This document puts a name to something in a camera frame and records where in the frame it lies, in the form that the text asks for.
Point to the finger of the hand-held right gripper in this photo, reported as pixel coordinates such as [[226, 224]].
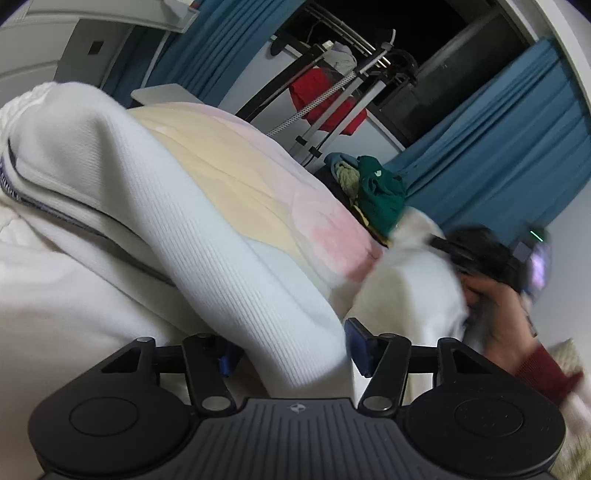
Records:
[[445, 247]]

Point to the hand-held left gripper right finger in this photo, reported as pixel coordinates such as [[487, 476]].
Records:
[[360, 341]]

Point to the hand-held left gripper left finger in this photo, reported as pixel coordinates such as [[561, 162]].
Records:
[[226, 362]]

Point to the white sweatpants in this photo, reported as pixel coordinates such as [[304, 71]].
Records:
[[184, 221]]

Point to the person's right forearm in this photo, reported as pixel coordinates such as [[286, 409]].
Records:
[[545, 376]]

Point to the clothes drying rack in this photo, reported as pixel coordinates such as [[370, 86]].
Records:
[[376, 85]]

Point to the person's right hand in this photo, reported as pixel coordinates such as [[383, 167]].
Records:
[[498, 314]]

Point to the green garment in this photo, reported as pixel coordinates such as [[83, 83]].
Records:
[[378, 203]]

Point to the olive yellow garment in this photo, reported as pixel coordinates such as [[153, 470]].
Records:
[[347, 177]]

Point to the blue curtain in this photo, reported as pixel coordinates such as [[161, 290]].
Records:
[[498, 138], [207, 41]]

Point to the light blue garment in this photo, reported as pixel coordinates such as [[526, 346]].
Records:
[[339, 160]]

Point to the pastel printed duvet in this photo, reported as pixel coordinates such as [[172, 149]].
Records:
[[231, 175]]

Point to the red garment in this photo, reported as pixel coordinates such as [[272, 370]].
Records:
[[318, 92]]

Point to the white hanging garment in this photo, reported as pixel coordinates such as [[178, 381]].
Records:
[[344, 57]]

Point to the dark window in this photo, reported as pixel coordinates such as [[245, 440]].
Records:
[[461, 27]]

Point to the white dressing table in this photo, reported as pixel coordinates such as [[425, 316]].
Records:
[[46, 55]]

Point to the metal clothes rail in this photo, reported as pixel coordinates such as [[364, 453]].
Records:
[[341, 28]]

